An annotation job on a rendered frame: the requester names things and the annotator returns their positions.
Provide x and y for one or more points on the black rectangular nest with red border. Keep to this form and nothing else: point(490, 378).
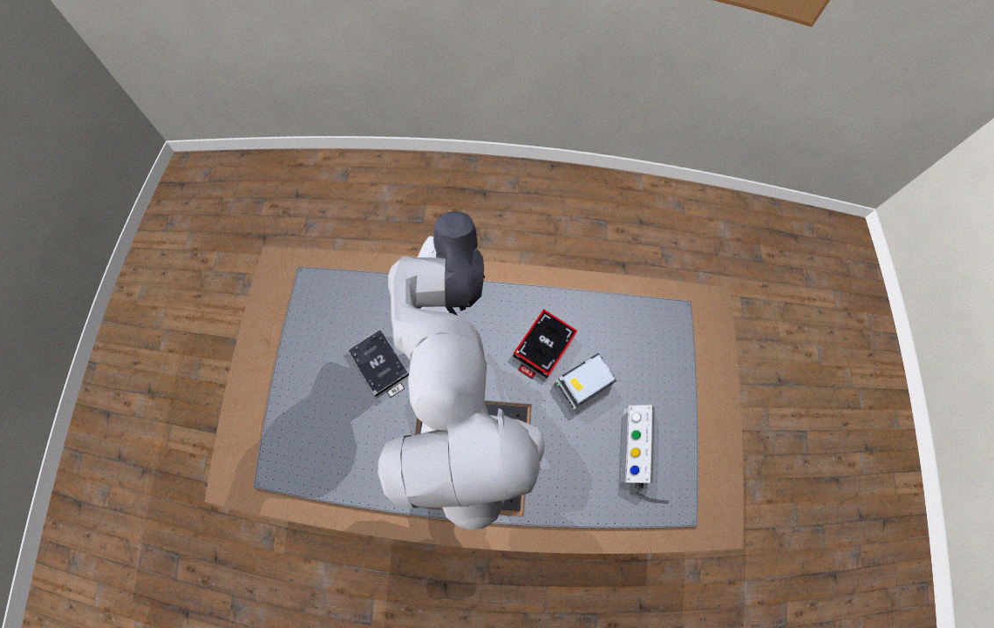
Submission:
point(544, 344)

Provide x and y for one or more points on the white button panel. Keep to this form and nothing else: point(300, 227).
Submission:
point(638, 445)

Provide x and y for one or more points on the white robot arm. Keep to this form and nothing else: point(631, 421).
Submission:
point(469, 457)

